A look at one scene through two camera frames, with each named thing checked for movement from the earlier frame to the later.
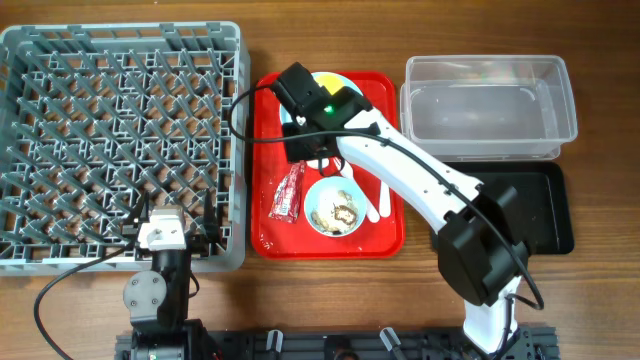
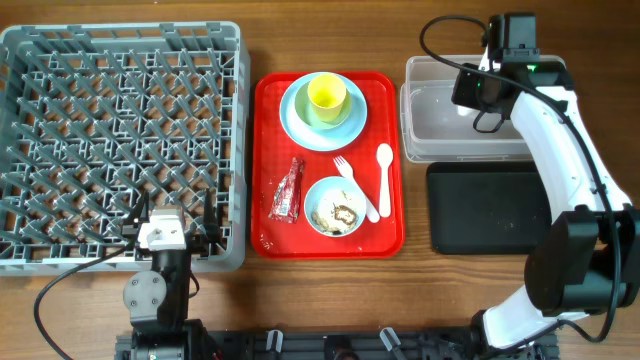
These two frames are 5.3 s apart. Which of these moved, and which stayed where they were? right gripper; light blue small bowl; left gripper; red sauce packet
Moved: right gripper
Stayed: light blue small bowl; red sauce packet; left gripper
